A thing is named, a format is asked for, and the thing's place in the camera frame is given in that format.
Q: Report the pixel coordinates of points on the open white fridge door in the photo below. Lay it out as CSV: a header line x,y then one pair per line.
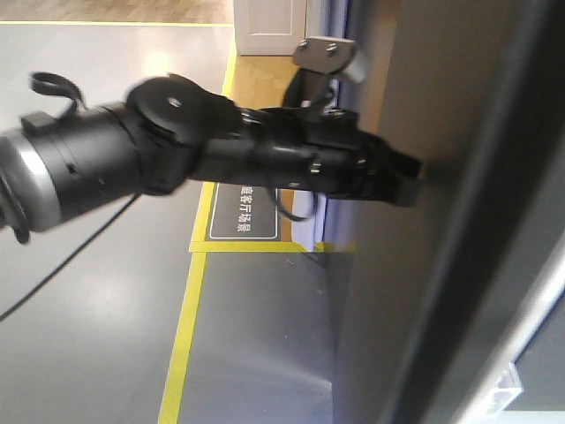
x,y
434,301

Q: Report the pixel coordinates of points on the white cabinet door panel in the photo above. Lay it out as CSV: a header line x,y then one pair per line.
x,y
269,27

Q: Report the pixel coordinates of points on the dark floor sign chinese text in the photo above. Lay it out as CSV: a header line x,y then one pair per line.
x,y
242,212

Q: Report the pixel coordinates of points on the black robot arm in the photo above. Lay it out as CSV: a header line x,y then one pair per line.
x,y
170,130

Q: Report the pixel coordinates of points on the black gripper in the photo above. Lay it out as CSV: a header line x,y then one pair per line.
x,y
327,155

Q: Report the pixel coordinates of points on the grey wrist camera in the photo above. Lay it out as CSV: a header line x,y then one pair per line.
x,y
338,57

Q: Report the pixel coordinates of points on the clear upper door bin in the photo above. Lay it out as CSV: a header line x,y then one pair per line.
x,y
504,392

